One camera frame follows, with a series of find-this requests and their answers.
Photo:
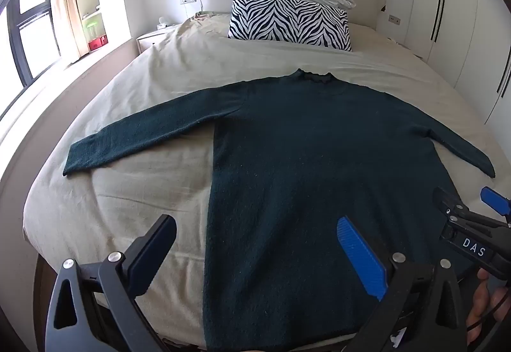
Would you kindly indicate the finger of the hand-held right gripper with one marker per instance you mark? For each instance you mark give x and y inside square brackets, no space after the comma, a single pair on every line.
[495,200]
[455,206]

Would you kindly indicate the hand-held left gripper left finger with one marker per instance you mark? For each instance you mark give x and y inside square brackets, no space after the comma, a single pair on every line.
[156,246]

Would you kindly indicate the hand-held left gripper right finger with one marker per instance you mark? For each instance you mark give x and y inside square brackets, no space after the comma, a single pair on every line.
[361,256]

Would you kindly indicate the dark green sweater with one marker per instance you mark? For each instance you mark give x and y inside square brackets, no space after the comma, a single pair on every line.
[295,160]

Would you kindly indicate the person's right hand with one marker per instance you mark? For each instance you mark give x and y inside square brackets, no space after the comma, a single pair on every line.
[479,304]

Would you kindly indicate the bed with beige sheet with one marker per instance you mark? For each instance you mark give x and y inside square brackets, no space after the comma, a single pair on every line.
[167,68]

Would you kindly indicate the white nightstand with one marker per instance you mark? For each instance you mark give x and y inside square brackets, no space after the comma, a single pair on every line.
[149,39]

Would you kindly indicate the red box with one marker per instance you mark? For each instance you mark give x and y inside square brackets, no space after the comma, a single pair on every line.
[97,43]

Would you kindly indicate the tissue box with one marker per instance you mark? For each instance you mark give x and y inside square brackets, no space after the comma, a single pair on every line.
[163,23]

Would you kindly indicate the green container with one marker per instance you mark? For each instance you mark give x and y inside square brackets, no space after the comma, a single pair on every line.
[92,27]

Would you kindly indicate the zebra print pillow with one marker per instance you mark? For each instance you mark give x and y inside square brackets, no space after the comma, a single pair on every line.
[289,21]

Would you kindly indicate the black framed window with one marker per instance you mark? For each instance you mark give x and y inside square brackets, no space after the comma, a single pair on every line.
[34,17]

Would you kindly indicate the beige curtain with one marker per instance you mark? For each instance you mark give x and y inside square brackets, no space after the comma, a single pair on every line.
[70,1]

